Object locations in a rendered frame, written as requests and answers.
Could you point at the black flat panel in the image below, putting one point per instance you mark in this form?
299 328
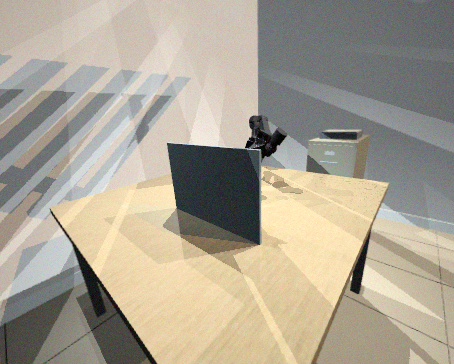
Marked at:
221 185

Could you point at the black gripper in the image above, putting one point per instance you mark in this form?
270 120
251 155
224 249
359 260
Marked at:
261 143

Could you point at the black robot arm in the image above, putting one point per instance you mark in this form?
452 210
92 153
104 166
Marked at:
260 122

